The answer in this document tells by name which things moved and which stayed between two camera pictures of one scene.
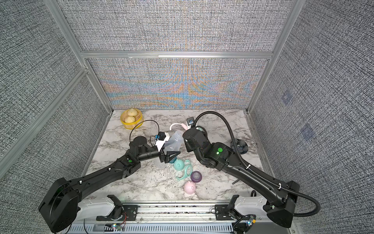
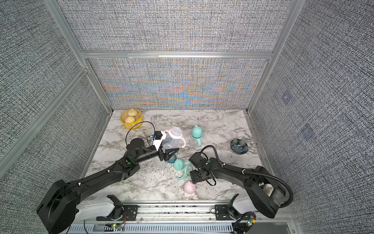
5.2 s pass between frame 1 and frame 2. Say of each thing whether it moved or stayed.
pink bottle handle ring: moved
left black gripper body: stayed
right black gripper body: moved
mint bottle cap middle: stayed
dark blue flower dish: stayed
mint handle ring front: stayed
